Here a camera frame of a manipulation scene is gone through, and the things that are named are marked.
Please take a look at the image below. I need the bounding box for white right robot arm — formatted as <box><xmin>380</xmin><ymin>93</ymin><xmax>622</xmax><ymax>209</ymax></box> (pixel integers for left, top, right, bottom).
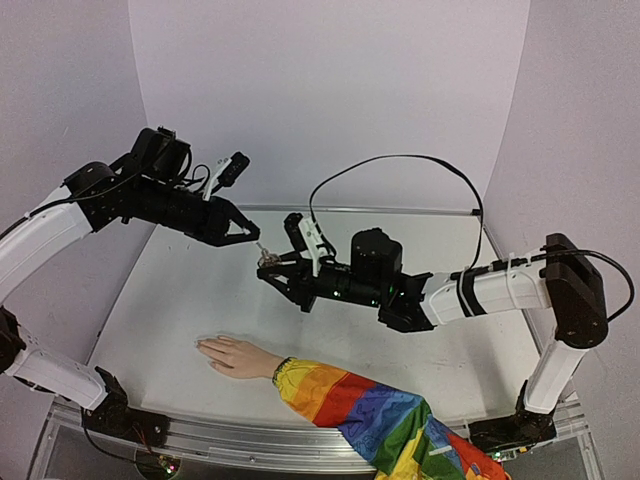
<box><xmin>257</xmin><ymin>220</ymin><xmax>609</xmax><ymax>453</ymax></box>

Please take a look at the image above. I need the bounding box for mannequin hand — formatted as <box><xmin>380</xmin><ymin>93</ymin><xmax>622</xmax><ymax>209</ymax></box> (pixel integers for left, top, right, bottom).
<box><xmin>196</xmin><ymin>336</ymin><xmax>284</xmax><ymax>380</ymax></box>

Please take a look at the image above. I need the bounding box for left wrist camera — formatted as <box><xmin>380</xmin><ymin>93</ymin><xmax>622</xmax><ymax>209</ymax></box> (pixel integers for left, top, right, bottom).
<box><xmin>202</xmin><ymin>152</ymin><xmax>250</xmax><ymax>201</ymax></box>

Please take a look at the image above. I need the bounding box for glitter nail polish bottle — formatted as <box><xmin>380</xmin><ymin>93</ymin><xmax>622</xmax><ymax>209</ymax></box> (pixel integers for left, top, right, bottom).
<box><xmin>257</xmin><ymin>249</ymin><xmax>281</xmax><ymax>269</ymax></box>

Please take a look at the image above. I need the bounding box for rainbow coloured sleeve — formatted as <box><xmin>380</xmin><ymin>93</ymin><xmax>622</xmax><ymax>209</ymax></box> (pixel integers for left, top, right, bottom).
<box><xmin>273</xmin><ymin>357</ymin><xmax>510</xmax><ymax>479</ymax></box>

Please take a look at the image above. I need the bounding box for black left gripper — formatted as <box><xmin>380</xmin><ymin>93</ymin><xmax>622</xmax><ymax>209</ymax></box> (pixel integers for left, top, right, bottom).
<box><xmin>137</xmin><ymin>176</ymin><xmax>264</xmax><ymax>246</ymax></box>

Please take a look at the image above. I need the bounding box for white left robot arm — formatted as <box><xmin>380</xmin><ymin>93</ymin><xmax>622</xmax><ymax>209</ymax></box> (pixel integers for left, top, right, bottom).
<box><xmin>1</xmin><ymin>127</ymin><xmax>260</xmax><ymax>448</ymax></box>

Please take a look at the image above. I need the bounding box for black camera cable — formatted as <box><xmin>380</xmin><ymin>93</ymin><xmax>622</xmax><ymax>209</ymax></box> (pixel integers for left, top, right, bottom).
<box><xmin>308</xmin><ymin>153</ymin><xmax>486</xmax><ymax>274</ymax></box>

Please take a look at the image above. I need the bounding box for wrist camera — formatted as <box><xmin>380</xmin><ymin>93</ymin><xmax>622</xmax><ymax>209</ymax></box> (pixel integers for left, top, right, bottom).
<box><xmin>202</xmin><ymin>152</ymin><xmax>250</xmax><ymax>201</ymax></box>
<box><xmin>284</xmin><ymin>212</ymin><xmax>337</xmax><ymax>277</ymax></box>

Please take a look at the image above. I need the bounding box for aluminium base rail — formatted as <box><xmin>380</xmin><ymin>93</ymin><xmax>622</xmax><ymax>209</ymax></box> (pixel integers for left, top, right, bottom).
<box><xmin>28</xmin><ymin>400</ymin><xmax>601</xmax><ymax>479</ymax></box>

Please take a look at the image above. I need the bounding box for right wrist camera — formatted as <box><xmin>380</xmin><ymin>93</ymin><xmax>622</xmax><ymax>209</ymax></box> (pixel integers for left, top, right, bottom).
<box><xmin>284</xmin><ymin>212</ymin><xmax>337</xmax><ymax>277</ymax></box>

